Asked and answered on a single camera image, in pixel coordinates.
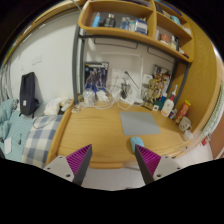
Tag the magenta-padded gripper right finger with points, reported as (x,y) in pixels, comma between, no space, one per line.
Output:
(148,160)

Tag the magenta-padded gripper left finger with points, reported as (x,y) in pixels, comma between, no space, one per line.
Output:
(78,160)

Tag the light blue computer mouse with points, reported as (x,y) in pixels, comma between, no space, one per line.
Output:
(136,141)

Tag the grey mouse pad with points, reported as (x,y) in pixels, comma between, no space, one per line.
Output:
(140,123)

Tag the blue white plaid pillow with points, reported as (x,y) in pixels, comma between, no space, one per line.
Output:
(41,140)

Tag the white mug with face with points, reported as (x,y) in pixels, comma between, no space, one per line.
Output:
(185,124)

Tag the white lotion pump bottle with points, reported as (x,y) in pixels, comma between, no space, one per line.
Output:
(167,107)

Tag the white crumpled cloth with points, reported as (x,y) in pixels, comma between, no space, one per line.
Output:
(53,106)

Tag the white desk lamp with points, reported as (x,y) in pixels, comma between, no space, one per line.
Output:
(128,101)

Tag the clear plastic jar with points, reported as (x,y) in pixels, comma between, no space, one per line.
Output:
(88,96)

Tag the small white charger block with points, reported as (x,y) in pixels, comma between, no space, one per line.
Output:
(101,96)

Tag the brown tree creature figurine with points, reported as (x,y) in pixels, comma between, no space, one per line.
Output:
(151,91)

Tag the teal bedding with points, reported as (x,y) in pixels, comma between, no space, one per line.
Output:
(13,133)

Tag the dark bottle with white nozzle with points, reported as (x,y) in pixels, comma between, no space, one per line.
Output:
(174,91)

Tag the metal cup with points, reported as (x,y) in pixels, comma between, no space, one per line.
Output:
(125,90)

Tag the colourful printed boxes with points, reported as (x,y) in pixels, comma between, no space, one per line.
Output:
(162,75)

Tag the blue robot model kit box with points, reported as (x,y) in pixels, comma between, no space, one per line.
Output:
(96,75)

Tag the wooden shelf unit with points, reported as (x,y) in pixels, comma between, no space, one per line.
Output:
(133,35)

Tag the white wall-mounted box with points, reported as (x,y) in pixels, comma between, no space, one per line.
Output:
(147,79)

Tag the white wall socket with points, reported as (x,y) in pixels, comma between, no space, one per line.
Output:
(116,74)

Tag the dark grey metal frame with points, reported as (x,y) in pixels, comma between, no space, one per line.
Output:
(76,66)

